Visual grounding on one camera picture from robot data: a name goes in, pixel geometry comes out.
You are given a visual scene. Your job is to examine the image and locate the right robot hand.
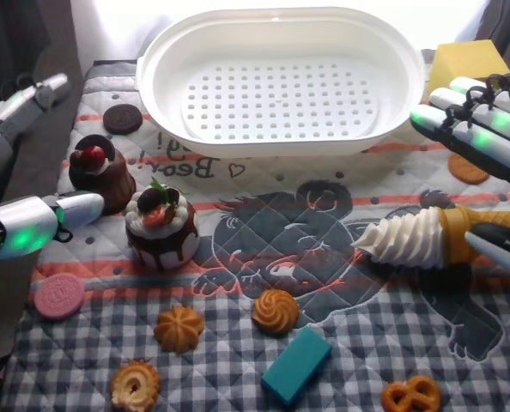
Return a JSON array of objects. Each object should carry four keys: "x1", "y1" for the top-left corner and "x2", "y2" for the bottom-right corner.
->
[{"x1": 409, "y1": 71, "x2": 510, "y2": 288}]

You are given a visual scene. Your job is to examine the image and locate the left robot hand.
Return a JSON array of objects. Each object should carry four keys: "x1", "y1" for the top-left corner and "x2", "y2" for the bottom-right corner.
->
[{"x1": 0, "y1": 71, "x2": 106, "y2": 263}]

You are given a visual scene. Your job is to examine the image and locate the brown chocolate cake with cherry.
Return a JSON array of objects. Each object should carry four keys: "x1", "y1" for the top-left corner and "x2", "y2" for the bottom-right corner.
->
[{"x1": 68, "y1": 133, "x2": 138, "y2": 216}]

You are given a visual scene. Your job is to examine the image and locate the toy ice cream cone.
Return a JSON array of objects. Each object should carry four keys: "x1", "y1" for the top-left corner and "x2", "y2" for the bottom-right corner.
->
[{"x1": 349, "y1": 204, "x2": 510, "y2": 270}]

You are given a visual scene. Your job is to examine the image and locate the white cream chocolate-drip cake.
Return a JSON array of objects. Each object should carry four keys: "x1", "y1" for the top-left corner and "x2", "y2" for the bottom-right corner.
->
[{"x1": 124, "y1": 176, "x2": 201, "y2": 271}]

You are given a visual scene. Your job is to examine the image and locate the white perforated tray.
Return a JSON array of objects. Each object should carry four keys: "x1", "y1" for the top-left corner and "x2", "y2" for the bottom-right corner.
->
[{"x1": 134, "y1": 6, "x2": 428, "y2": 159}]

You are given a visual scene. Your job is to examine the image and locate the round tan biscuit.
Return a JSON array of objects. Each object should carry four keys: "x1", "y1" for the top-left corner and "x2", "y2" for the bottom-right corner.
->
[{"x1": 446, "y1": 152, "x2": 491, "y2": 186}]

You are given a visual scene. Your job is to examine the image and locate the yellow sponge block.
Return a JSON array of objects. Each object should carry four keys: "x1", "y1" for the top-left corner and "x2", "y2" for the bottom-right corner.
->
[{"x1": 426, "y1": 39, "x2": 510, "y2": 106}]

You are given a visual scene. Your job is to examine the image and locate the pink sandwich cookie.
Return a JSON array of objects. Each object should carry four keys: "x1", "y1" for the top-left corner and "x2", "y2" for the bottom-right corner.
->
[{"x1": 33, "y1": 273, "x2": 86, "y2": 322}]

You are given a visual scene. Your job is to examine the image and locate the dark chocolate sandwich cookie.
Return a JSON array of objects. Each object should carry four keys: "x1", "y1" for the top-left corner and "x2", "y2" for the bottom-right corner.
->
[{"x1": 103, "y1": 103, "x2": 144, "y2": 136}]

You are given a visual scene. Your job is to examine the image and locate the golden ridged flower cookie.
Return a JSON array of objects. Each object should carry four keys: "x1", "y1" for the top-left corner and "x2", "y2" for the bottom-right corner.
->
[{"x1": 153, "y1": 304, "x2": 206, "y2": 355}]

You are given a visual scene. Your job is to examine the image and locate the grey quilt with bear print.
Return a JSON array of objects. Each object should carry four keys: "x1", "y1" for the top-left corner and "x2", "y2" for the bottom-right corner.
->
[{"x1": 0, "y1": 59, "x2": 510, "y2": 412}]

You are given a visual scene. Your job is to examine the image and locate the golden swirl cookie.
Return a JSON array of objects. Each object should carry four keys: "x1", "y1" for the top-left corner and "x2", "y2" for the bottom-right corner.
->
[{"x1": 252, "y1": 288, "x2": 301, "y2": 336}]

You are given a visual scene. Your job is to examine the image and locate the pretzel cookie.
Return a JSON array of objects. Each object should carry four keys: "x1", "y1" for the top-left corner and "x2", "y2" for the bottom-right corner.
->
[{"x1": 379, "y1": 375, "x2": 443, "y2": 412}]

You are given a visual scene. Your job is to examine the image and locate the teal rectangular block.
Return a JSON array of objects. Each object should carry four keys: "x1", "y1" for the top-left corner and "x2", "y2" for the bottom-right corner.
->
[{"x1": 260, "y1": 325, "x2": 333, "y2": 409}]

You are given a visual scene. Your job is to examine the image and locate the ring cookie with jam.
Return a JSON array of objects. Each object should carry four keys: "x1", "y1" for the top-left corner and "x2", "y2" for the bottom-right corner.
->
[{"x1": 110, "y1": 359, "x2": 161, "y2": 412}]

